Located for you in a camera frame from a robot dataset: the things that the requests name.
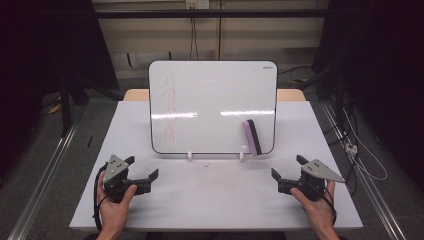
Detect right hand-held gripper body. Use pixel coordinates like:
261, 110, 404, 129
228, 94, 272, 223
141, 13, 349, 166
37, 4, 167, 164
299, 158, 346, 203

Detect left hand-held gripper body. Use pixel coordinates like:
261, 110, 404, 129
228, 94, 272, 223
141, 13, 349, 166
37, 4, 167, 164
101, 154, 135, 204

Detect purple and black eraser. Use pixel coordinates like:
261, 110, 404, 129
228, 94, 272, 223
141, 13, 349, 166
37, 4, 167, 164
241, 118, 263, 157

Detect person's right hand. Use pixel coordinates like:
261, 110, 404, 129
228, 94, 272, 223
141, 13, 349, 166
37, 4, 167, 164
289, 180, 338, 235

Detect person's left hand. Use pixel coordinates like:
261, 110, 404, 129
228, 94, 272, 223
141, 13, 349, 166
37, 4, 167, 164
96, 173, 138, 235

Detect black metal stand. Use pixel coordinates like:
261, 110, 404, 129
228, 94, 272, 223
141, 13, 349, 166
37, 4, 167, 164
57, 71, 118, 138

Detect white whiteboard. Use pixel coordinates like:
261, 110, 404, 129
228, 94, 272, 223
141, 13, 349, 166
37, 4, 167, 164
148, 60, 279, 156

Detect black horizontal bar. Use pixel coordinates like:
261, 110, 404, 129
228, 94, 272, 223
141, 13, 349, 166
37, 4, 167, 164
93, 9, 332, 20

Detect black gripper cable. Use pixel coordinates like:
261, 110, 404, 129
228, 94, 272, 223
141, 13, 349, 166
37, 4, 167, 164
92, 162, 110, 233
320, 194, 338, 226

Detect aluminium floor rail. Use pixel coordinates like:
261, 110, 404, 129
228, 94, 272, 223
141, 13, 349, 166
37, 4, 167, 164
6, 122, 80, 240
319, 99, 408, 240

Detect white cable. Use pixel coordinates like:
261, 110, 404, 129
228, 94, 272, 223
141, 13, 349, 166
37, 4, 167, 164
342, 107, 389, 182

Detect black floor cable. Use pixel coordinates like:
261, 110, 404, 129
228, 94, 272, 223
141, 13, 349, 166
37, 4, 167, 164
277, 65, 315, 85

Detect black hanging cables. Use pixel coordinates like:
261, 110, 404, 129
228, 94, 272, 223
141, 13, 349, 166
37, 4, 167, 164
188, 8, 200, 61

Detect white wall socket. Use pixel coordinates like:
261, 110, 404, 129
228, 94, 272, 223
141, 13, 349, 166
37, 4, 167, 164
185, 0, 211, 10

